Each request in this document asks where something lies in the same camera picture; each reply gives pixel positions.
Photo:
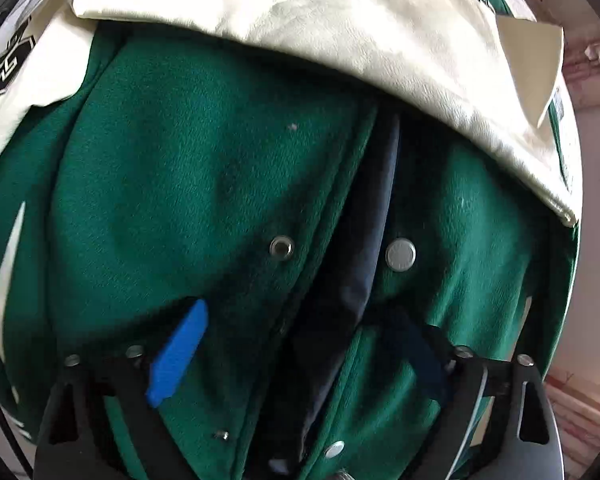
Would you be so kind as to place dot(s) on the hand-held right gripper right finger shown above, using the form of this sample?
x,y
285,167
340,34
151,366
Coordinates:
x,y
430,365

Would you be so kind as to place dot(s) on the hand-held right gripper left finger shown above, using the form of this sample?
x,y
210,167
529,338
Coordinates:
x,y
177,355

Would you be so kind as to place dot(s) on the green and cream varsity jacket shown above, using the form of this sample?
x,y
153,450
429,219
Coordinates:
x,y
180,160

